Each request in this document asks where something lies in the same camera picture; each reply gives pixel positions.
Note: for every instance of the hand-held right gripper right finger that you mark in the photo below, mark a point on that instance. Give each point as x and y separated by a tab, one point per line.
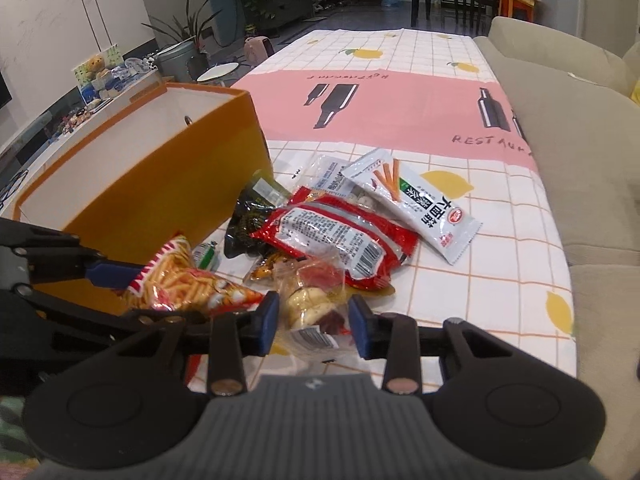
361	327

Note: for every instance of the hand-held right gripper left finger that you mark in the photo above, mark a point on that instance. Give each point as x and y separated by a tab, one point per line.
267	322

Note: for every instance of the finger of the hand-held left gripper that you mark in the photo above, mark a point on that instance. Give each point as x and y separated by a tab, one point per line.
75	306
107	272

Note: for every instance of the clear snack packet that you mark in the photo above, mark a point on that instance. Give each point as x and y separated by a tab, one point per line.
310	305

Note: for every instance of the small orange-brown snack packet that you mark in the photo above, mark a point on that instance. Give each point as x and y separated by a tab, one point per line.
265	267

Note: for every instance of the orange striped snack bag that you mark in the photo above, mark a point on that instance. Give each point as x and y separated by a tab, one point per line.
185	285

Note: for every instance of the orange cardboard box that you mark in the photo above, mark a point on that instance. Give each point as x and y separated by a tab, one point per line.
150	200

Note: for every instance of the red snack packet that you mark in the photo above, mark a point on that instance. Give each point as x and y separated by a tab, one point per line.
340	240

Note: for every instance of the small green snack packet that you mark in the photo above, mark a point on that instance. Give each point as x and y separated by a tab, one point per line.
206	256

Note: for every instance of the black snack packet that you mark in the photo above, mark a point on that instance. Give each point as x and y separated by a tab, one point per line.
245	220

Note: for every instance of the white carrot-print snack packet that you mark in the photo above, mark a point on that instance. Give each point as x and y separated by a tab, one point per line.
425	210

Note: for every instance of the white grey snack packet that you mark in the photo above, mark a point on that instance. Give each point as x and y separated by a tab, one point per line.
332	175

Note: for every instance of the green patterned cloth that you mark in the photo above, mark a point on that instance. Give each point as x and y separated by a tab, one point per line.
12	425

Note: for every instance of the plush toy picture card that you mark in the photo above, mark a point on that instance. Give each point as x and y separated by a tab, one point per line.
97	72

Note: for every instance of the black television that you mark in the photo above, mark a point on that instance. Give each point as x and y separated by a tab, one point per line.
2	92

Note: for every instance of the grey trash can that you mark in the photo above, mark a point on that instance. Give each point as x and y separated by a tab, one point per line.
177	62

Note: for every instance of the white round stool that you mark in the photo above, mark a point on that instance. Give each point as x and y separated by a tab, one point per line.
218	71

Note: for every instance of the printed pink white tablecloth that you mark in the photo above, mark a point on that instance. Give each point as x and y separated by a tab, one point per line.
400	100

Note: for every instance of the dark leafy potted plant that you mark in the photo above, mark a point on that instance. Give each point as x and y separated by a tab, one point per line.
187	25

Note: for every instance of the pink bag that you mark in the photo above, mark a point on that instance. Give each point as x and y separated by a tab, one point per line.
259	50

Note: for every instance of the beige sofa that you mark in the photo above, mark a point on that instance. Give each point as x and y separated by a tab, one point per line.
575	160

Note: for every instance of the dark dining chair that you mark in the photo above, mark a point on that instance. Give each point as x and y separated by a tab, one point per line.
452	7

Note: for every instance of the orange stool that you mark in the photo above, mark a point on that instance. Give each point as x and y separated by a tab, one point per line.
517	2

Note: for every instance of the yellow cushion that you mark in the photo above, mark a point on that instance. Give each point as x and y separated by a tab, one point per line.
635	92

